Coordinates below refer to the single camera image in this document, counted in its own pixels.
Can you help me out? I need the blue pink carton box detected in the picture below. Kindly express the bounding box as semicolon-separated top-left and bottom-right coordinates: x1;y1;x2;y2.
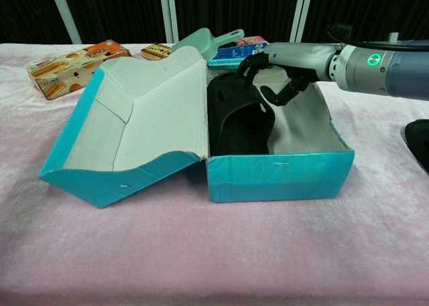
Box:
208;35;270;66

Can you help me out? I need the mint green plastic scoop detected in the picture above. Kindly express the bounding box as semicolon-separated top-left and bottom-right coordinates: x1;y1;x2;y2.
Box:
170;27;245;61

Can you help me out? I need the black pleated curtain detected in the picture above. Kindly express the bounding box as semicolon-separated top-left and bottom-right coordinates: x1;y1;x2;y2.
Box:
174;0;298;44
301;0;429;46
0;0;73;45
60;0;168;45

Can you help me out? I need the small brown snack box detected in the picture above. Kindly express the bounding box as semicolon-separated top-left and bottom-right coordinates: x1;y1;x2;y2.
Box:
140;43;174;62

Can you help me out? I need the large orange biscuit box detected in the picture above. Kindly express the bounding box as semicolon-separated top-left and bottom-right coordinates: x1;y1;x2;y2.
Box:
26;40;132;101

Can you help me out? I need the black slide sandal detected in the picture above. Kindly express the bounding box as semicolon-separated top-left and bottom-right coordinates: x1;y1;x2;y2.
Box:
404;119;429;173
206;72;278;156

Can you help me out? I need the pink plush table cloth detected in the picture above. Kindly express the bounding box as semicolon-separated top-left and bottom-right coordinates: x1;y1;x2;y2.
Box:
0;42;429;306

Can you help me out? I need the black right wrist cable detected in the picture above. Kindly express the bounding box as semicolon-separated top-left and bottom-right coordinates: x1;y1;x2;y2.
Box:
326;23;408;50

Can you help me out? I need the teal cardboard shoe box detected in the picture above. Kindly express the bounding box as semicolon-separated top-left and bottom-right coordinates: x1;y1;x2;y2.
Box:
38;44;355;209

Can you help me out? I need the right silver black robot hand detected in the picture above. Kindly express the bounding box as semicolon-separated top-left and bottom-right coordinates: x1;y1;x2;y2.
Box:
234;42;339;106

